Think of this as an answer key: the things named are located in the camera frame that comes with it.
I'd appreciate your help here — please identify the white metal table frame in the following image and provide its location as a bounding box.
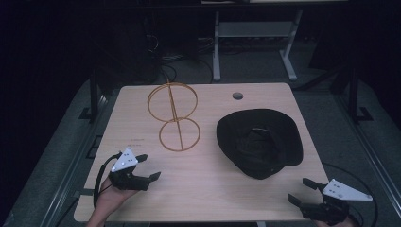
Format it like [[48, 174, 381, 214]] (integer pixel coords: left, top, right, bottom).
[[201, 0, 348, 82]]

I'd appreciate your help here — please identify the person's right hand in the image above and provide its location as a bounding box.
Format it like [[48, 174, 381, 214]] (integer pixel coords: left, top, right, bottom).
[[315, 215, 361, 227]]

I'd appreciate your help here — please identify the metal floor rail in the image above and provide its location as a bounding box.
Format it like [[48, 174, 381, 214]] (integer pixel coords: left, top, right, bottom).
[[39, 89, 121, 227], [333, 94, 401, 211]]

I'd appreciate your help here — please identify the black wide-brim hat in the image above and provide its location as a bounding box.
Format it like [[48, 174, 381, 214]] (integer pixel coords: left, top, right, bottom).
[[216, 108, 305, 181]]

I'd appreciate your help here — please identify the black metal stand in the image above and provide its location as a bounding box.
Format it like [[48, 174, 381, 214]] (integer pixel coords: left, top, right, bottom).
[[78, 69, 110, 123], [347, 66, 375, 125]]

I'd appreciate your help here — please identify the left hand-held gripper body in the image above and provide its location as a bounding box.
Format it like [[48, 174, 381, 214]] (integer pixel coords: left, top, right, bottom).
[[108, 147, 151, 192]]

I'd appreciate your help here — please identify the floor cable bundle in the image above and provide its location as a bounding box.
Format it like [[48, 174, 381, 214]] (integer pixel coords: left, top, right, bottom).
[[158, 36, 216, 85]]

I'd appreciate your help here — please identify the gold wire hat stand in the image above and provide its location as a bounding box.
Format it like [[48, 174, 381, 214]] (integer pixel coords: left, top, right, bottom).
[[147, 81, 201, 153]]

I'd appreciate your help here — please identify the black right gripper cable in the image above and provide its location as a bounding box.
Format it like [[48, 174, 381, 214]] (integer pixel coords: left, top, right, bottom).
[[322, 162, 379, 227]]

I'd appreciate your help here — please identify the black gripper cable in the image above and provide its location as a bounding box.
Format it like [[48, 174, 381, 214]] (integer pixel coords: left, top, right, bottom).
[[93, 151, 123, 209], [322, 162, 379, 227]]

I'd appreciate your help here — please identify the person's left hand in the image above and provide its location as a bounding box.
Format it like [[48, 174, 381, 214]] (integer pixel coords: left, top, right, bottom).
[[96, 177, 140, 216]]

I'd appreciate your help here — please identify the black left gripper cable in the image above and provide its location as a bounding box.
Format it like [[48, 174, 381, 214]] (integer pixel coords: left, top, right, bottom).
[[93, 151, 123, 209]]

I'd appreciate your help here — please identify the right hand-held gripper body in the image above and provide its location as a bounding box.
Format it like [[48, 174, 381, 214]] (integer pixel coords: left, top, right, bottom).
[[299, 178, 374, 226]]

